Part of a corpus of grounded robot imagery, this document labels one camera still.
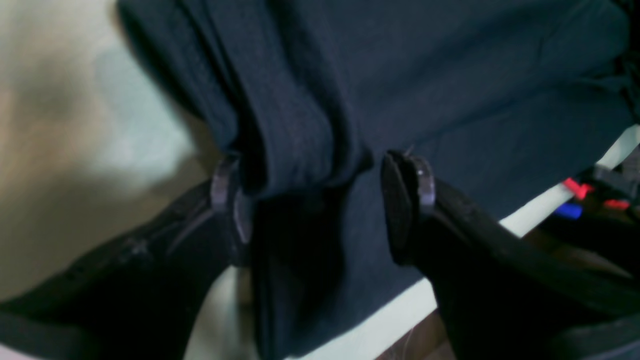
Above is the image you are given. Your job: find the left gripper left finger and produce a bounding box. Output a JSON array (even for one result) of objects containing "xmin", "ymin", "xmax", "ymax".
[{"xmin": 1, "ymin": 156, "xmax": 253, "ymax": 360}]

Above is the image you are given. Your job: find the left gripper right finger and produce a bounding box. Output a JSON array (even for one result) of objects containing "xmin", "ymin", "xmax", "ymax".
[{"xmin": 381, "ymin": 151, "xmax": 640, "ymax": 360}]

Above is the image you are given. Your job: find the dark navy T-shirt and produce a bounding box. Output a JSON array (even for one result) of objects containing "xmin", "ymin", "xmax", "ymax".
[{"xmin": 118, "ymin": 0, "xmax": 639, "ymax": 360}]

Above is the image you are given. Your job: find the blue orange bar clamp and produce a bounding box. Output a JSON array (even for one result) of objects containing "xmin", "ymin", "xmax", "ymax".
[{"xmin": 553, "ymin": 165, "xmax": 639, "ymax": 223}]

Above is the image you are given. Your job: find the light green table cloth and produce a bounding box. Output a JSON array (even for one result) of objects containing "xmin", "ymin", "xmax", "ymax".
[{"xmin": 1, "ymin": 0, "xmax": 639, "ymax": 360}]

